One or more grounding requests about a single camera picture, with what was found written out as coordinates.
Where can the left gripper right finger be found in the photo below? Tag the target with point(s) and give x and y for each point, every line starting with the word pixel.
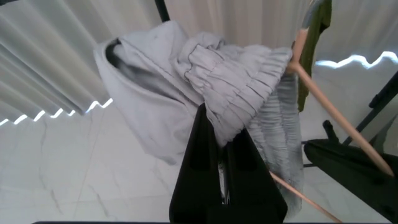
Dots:
pixel 248 180

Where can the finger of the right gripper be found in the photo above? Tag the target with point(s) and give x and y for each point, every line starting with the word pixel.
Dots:
pixel 351 174

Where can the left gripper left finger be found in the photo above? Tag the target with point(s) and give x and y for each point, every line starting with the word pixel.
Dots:
pixel 199 174

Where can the pink clothes hanger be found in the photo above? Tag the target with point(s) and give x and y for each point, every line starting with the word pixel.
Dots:
pixel 329 105

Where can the pale grey shorts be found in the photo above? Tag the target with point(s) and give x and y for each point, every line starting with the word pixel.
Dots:
pixel 155 93

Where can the green printed shirt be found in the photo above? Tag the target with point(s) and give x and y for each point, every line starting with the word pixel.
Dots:
pixel 320 15

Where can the black clothes rack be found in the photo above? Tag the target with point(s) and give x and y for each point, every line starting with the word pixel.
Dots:
pixel 161 9

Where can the white curtain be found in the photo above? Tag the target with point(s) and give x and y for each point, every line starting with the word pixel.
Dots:
pixel 46 62

